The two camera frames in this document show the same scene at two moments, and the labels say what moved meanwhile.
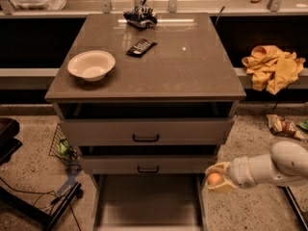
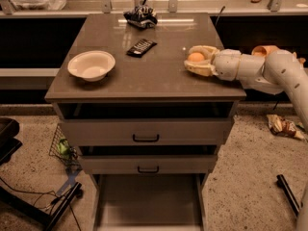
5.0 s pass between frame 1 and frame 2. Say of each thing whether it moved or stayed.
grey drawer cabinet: stayed
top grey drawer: stayed
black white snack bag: stayed
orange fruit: moved
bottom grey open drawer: stayed
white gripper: moved
